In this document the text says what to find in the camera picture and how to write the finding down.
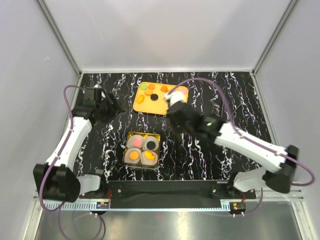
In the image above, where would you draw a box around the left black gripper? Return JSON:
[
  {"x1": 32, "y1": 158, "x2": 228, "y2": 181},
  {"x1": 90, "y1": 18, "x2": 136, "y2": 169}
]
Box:
[{"x1": 97, "y1": 92, "x2": 126, "y2": 125}]

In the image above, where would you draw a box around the orange fish cookie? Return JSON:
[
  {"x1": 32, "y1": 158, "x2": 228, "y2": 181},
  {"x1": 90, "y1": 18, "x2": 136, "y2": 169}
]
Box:
[
  {"x1": 136, "y1": 94, "x2": 145, "y2": 104},
  {"x1": 144, "y1": 150, "x2": 156, "y2": 161}
]

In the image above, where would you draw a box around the pink round cookie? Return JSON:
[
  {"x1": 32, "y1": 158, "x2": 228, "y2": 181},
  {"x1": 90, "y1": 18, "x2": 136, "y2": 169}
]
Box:
[
  {"x1": 179, "y1": 88, "x2": 187, "y2": 95},
  {"x1": 132, "y1": 138, "x2": 143, "y2": 148}
]

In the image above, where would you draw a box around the black round cookie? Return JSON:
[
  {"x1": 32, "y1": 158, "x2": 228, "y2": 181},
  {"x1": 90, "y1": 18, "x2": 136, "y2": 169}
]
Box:
[
  {"x1": 150, "y1": 94, "x2": 159, "y2": 101},
  {"x1": 146, "y1": 141, "x2": 156, "y2": 150}
]

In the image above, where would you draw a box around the gold cookie tin box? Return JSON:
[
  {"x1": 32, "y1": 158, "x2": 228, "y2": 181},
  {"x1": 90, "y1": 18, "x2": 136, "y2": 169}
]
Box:
[{"x1": 122, "y1": 131, "x2": 161, "y2": 170}]

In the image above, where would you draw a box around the orange round cookie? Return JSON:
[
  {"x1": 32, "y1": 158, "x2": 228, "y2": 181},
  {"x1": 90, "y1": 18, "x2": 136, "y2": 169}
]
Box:
[
  {"x1": 144, "y1": 89, "x2": 153, "y2": 96},
  {"x1": 129, "y1": 150, "x2": 140, "y2": 161}
]

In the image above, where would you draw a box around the orange fish cookie top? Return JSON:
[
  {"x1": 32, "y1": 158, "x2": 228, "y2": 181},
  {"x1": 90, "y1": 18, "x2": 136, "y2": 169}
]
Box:
[{"x1": 144, "y1": 150, "x2": 156, "y2": 161}]

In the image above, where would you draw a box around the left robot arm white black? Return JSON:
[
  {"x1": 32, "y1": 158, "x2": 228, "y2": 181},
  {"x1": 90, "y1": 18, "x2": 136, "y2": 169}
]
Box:
[{"x1": 33, "y1": 86, "x2": 125, "y2": 203}]

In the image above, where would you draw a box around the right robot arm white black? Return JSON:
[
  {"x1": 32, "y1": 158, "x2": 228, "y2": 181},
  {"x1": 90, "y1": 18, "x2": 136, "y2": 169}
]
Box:
[{"x1": 166, "y1": 102, "x2": 299, "y2": 199}]

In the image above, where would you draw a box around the white paper cup back left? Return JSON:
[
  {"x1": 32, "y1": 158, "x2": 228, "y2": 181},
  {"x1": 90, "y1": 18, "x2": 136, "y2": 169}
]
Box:
[{"x1": 126, "y1": 134, "x2": 144, "y2": 149}]

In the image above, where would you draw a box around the white paper cup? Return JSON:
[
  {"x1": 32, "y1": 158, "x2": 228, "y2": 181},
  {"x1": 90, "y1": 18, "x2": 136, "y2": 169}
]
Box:
[
  {"x1": 140, "y1": 151, "x2": 158, "y2": 166},
  {"x1": 126, "y1": 134, "x2": 144, "y2": 149},
  {"x1": 123, "y1": 148, "x2": 142, "y2": 164},
  {"x1": 142, "y1": 136, "x2": 159, "y2": 152}
]

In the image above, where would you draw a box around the orange plastic tray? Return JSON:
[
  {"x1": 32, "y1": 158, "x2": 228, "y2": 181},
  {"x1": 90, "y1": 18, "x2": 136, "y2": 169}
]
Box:
[{"x1": 132, "y1": 82, "x2": 176, "y2": 116}]

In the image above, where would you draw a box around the green round cookie top left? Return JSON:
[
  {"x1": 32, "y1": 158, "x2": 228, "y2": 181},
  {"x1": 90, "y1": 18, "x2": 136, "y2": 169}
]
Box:
[{"x1": 139, "y1": 83, "x2": 148, "y2": 90}]

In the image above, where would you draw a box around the black round cookie on tray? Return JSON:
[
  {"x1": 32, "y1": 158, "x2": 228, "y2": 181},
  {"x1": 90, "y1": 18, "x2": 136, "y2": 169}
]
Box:
[{"x1": 150, "y1": 94, "x2": 159, "y2": 101}]

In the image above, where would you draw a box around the white paper cup back right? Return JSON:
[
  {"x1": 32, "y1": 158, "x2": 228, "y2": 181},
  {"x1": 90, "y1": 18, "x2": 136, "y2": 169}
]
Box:
[{"x1": 142, "y1": 136, "x2": 159, "y2": 152}]

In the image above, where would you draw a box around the white paper cup front left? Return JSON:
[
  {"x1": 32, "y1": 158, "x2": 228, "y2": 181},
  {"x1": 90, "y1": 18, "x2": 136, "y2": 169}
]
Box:
[{"x1": 123, "y1": 148, "x2": 142, "y2": 164}]

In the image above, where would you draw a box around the white paper cup front right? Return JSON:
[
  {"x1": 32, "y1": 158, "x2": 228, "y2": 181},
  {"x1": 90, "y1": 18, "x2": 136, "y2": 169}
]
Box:
[{"x1": 140, "y1": 151, "x2": 158, "y2": 166}]

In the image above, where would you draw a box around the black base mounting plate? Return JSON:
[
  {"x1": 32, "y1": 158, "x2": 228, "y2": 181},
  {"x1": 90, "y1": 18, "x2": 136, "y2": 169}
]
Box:
[{"x1": 80, "y1": 180, "x2": 256, "y2": 201}]

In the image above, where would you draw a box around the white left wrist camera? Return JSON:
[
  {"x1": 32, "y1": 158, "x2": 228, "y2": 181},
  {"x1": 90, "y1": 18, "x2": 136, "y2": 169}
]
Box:
[{"x1": 94, "y1": 84, "x2": 106, "y2": 102}]

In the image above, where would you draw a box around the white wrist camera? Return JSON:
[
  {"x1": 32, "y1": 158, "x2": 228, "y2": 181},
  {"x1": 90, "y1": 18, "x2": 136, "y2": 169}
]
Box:
[
  {"x1": 94, "y1": 84, "x2": 106, "y2": 102},
  {"x1": 164, "y1": 91, "x2": 186, "y2": 108}
]

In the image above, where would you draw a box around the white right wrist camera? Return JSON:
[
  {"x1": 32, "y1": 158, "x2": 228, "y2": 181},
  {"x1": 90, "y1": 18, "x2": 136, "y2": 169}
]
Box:
[{"x1": 164, "y1": 91, "x2": 186, "y2": 108}]

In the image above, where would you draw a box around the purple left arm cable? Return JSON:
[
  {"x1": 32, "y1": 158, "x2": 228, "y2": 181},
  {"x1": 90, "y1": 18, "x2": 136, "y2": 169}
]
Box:
[{"x1": 38, "y1": 84, "x2": 103, "y2": 240}]

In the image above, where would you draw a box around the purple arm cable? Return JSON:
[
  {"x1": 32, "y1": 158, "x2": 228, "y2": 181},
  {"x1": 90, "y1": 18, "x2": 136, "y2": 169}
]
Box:
[
  {"x1": 169, "y1": 77, "x2": 316, "y2": 217},
  {"x1": 38, "y1": 84, "x2": 103, "y2": 240}
]

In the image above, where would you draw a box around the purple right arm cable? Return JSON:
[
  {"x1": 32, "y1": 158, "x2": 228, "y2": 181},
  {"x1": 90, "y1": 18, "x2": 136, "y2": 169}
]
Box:
[{"x1": 169, "y1": 77, "x2": 316, "y2": 217}]

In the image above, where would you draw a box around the aluminium frame rail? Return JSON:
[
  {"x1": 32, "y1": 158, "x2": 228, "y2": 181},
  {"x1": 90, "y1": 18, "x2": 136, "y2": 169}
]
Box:
[{"x1": 39, "y1": 187, "x2": 304, "y2": 212}]

